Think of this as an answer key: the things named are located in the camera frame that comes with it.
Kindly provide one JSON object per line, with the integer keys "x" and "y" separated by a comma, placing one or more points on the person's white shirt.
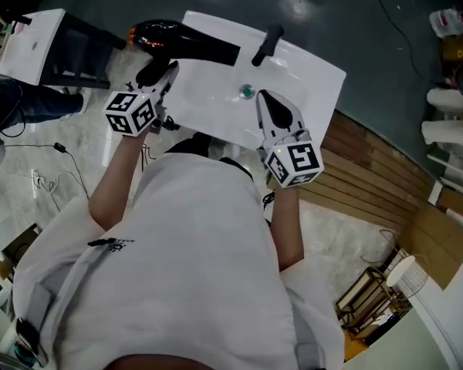
{"x": 177, "y": 264}

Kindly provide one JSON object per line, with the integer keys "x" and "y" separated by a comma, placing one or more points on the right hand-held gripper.
{"x": 293, "y": 164}

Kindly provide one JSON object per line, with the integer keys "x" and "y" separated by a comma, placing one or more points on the clear water jug red label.
{"x": 447, "y": 23}

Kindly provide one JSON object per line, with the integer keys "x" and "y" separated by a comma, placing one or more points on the person's right forearm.
{"x": 289, "y": 226}

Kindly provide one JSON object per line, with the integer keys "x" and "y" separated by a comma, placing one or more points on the white rolled sheets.
{"x": 451, "y": 118}

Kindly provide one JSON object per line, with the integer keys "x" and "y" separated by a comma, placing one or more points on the cardboard box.
{"x": 453, "y": 200}

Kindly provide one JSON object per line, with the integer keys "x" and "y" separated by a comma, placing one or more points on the person's black trousers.
{"x": 193, "y": 143}

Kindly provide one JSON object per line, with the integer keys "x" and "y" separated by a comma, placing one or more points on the small black faucet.
{"x": 25, "y": 20}

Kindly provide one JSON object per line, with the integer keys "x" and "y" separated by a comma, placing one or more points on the white ceramic sink basin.
{"x": 293, "y": 75}

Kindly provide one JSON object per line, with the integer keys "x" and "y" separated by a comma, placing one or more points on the small white basin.
{"x": 27, "y": 48}

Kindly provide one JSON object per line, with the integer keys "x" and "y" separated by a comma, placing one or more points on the wooden plank platform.
{"x": 370, "y": 175}

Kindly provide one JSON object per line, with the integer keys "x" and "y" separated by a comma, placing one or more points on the gold frame rack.
{"x": 366, "y": 301}

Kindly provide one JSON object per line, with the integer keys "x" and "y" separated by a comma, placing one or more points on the white frame rack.
{"x": 459, "y": 172}

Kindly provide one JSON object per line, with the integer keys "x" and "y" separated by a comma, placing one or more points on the black power adapter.
{"x": 60, "y": 147}

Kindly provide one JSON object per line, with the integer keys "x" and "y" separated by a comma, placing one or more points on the white curved cabinet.
{"x": 420, "y": 334}

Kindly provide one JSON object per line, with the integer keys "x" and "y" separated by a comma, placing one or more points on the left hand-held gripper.
{"x": 129, "y": 112}

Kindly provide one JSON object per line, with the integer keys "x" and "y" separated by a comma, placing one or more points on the orange box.
{"x": 357, "y": 345}

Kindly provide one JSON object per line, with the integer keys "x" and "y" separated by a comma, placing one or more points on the flat cardboard sheet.
{"x": 440, "y": 245}

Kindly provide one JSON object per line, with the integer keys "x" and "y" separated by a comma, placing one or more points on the black waist device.
{"x": 28, "y": 335}

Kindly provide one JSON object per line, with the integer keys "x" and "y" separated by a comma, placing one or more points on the person's left forearm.
{"x": 113, "y": 183}

